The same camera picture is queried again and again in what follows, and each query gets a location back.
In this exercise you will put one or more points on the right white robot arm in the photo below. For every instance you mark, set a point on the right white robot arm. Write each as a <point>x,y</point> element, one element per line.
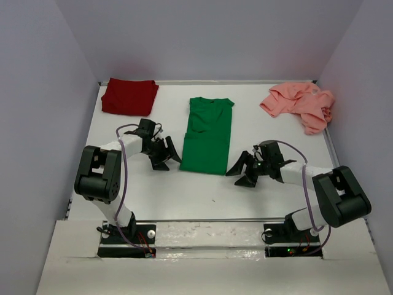
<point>333,196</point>

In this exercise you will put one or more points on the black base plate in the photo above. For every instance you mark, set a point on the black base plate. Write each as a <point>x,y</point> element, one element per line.
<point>281,244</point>
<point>112,244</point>

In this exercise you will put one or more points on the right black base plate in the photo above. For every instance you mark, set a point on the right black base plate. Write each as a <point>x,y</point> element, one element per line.
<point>281,244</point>

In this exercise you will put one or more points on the red folded t shirt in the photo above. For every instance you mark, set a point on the red folded t shirt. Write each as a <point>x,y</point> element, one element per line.
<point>129,98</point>

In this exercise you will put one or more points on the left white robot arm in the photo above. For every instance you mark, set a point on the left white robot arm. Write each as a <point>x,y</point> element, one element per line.
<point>102,176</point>

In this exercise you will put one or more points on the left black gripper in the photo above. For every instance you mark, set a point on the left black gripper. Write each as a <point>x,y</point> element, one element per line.
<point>161,166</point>

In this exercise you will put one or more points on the green t shirt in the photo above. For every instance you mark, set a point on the green t shirt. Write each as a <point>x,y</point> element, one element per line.
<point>207,138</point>

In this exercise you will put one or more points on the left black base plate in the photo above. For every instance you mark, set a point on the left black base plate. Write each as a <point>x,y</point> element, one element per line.
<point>112,244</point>

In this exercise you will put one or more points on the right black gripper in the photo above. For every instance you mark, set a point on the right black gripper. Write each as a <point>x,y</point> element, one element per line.
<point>237,169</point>

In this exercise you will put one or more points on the pink crumpled t shirt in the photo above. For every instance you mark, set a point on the pink crumpled t shirt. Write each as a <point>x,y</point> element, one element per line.
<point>304,99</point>

